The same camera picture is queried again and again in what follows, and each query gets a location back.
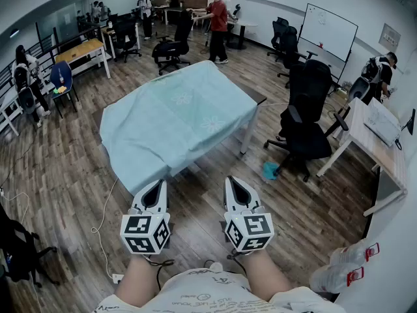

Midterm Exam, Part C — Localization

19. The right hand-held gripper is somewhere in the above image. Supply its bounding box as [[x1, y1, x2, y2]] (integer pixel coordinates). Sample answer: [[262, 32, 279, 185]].
[[223, 175, 276, 254]]

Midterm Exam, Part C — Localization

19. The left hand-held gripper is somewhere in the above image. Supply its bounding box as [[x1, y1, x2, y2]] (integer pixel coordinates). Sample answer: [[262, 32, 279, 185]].
[[119, 179, 173, 257]]

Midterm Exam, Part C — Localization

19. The table with light blue cloth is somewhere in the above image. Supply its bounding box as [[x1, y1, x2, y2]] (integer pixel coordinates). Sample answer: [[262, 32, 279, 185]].
[[99, 59, 261, 196]]

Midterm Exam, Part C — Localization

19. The person's left forearm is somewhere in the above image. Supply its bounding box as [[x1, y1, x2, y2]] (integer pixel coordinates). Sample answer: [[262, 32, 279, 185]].
[[114, 255, 161, 308]]

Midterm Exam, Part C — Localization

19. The person's right forearm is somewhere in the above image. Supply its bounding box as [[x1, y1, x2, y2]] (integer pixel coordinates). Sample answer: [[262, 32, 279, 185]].
[[242, 248, 293, 303]]

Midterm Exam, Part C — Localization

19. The teal cloth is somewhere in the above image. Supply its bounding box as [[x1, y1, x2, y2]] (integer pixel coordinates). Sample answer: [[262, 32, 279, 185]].
[[262, 160, 281, 181]]

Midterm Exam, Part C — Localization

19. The white printed shirt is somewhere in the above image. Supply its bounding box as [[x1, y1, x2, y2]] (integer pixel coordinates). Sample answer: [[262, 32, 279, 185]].
[[92, 267, 348, 313]]

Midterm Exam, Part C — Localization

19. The black office chair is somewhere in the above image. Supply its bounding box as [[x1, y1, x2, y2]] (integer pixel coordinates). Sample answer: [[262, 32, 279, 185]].
[[151, 9, 195, 76], [263, 59, 350, 183], [112, 17, 143, 64], [0, 203, 62, 289], [276, 25, 319, 89], [266, 16, 291, 62]]

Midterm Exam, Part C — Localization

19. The clear red-capped water bottle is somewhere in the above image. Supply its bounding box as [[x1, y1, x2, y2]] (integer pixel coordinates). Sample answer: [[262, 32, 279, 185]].
[[308, 265, 365, 295], [329, 239, 381, 269]]

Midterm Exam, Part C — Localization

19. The white desk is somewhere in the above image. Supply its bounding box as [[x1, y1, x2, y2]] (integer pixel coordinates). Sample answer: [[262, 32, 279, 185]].
[[315, 96, 409, 218]]

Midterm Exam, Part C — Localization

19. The blue chair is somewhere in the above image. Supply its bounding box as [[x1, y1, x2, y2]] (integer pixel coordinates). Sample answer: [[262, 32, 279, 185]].
[[49, 60, 79, 119]]

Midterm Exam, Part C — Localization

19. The grey rounded case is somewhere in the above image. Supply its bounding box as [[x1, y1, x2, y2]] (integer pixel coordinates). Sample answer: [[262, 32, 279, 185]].
[[347, 76, 371, 103], [18, 86, 36, 114]]

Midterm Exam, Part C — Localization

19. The white printed box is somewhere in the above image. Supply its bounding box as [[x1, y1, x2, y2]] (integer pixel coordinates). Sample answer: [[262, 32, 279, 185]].
[[362, 97, 403, 148]]

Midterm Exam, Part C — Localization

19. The wooden table with white legs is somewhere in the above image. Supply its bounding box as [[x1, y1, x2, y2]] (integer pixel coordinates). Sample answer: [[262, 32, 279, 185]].
[[53, 37, 112, 80]]

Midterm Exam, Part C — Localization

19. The round white table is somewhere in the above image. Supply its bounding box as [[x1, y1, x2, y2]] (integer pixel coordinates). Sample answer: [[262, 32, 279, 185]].
[[226, 18, 259, 51]]

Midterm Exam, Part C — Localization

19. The white whiteboard on stand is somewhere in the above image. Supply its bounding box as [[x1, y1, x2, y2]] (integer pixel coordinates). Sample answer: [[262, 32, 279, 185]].
[[296, 3, 359, 95]]

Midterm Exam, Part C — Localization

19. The black railing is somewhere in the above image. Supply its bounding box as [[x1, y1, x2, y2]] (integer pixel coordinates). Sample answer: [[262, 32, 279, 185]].
[[0, 24, 102, 87]]

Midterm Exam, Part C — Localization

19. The white floor cable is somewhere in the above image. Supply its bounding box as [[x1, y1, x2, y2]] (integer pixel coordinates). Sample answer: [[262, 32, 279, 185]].
[[90, 177, 120, 278]]

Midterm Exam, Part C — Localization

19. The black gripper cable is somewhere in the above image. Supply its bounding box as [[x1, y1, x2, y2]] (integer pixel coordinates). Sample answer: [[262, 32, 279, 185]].
[[226, 251, 250, 275], [145, 254, 176, 291]]

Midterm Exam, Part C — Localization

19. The grey wall notice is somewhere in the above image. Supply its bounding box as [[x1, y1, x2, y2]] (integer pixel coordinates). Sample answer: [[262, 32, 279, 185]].
[[378, 22, 402, 53]]

